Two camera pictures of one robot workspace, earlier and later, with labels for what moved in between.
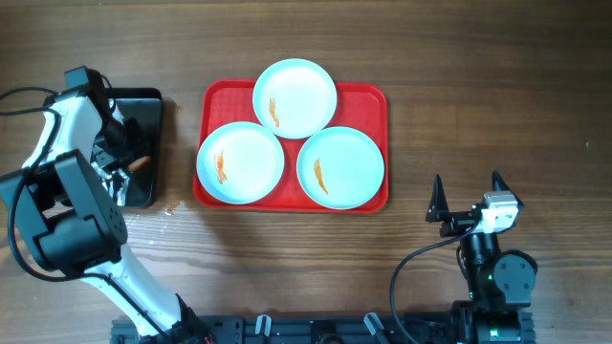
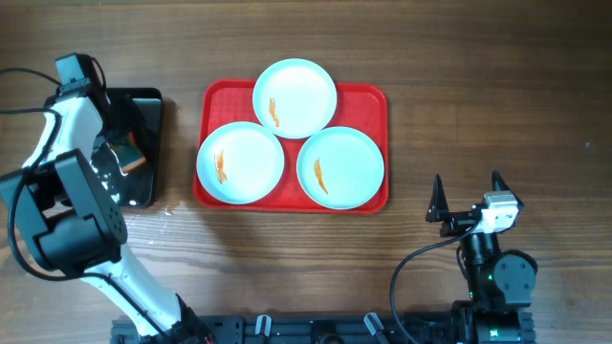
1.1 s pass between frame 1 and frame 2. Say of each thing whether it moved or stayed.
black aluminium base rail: stayed
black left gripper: moved
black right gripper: stayed
